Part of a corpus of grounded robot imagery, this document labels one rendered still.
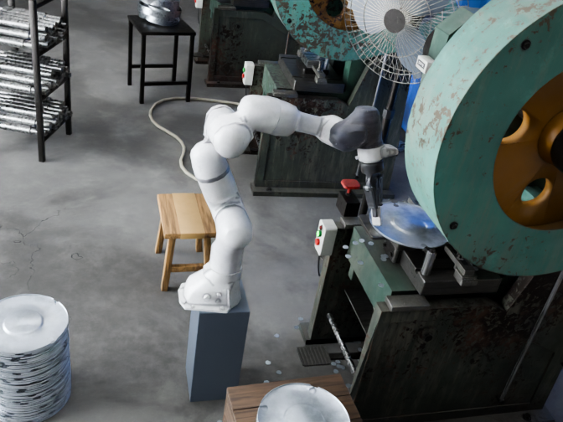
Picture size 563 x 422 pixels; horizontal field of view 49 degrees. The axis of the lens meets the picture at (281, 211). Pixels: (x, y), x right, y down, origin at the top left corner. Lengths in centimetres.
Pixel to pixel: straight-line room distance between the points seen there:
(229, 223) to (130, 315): 100
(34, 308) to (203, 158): 87
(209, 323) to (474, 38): 129
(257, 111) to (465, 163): 63
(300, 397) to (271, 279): 114
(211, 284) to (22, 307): 68
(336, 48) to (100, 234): 154
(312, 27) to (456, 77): 178
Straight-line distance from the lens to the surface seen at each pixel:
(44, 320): 232
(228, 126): 181
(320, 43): 327
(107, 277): 304
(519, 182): 180
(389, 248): 228
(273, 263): 322
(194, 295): 218
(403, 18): 271
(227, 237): 197
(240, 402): 206
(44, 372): 232
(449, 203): 162
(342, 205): 248
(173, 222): 284
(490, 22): 157
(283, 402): 205
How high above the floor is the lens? 191
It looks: 32 degrees down
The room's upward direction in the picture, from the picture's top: 10 degrees clockwise
